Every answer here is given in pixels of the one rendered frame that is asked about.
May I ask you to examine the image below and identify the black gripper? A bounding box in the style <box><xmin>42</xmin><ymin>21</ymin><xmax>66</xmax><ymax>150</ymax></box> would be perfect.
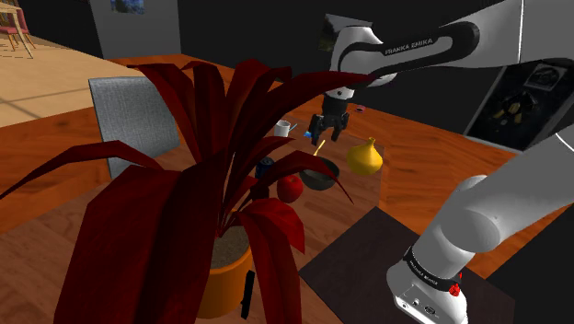
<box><xmin>310</xmin><ymin>95</ymin><xmax>350</xmax><ymax>147</ymax></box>

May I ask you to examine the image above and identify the yellow gourd vase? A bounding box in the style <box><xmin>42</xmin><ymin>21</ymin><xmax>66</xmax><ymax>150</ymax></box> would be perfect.
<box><xmin>346</xmin><ymin>136</ymin><xmax>385</xmax><ymax>177</ymax></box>

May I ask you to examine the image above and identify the dark grey bowl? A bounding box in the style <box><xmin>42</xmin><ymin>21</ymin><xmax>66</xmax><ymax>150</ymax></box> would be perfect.
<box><xmin>298</xmin><ymin>156</ymin><xmax>341</xmax><ymax>191</ymax></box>

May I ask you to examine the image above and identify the red apple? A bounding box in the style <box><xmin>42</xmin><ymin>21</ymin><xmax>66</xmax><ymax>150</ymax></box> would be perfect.
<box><xmin>276</xmin><ymin>174</ymin><xmax>304</xmax><ymax>204</ymax></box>

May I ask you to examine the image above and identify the blue can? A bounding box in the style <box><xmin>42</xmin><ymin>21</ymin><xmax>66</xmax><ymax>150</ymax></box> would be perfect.
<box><xmin>255</xmin><ymin>156</ymin><xmax>276</xmax><ymax>179</ymax></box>

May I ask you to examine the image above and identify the dark robot stand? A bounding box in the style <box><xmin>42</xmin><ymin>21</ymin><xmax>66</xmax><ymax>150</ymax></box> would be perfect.
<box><xmin>297</xmin><ymin>206</ymin><xmax>517</xmax><ymax>324</ymax></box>

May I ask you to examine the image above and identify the black remote control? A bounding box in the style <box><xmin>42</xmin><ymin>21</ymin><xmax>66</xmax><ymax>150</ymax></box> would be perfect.
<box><xmin>240</xmin><ymin>269</ymin><xmax>257</xmax><ymax>320</ymax></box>

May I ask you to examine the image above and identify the dark framed picture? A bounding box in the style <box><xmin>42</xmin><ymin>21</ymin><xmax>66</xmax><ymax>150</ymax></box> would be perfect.
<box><xmin>462</xmin><ymin>59</ymin><xmax>574</xmax><ymax>152</ymax></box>

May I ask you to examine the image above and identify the grey chair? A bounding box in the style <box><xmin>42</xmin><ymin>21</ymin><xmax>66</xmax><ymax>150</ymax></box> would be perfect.
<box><xmin>87</xmin><ymin>75</ymin><xmax>181</xmax><ymax>180</ymax></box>

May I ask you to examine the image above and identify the red plant in orange pot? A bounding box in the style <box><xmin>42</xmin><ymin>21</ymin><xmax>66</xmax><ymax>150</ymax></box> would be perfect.
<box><xmin>0</xmin><ymin>58</ymin><xmax>378</xmax><ymax>324</ymax></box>

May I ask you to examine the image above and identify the wooden chair with red seat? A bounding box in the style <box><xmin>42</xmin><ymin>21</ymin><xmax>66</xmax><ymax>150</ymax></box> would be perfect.
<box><xmin>0</xmin><ymin>0</ymin><xmax>37</xmax><ymax>60</ymax></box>

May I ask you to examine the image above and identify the blue wall picture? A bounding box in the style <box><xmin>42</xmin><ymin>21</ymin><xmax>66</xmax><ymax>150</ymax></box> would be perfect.
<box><xmin>109</xmin><ymin>0</ymin><xmax>146</xmax><ymax>16</ymax></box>

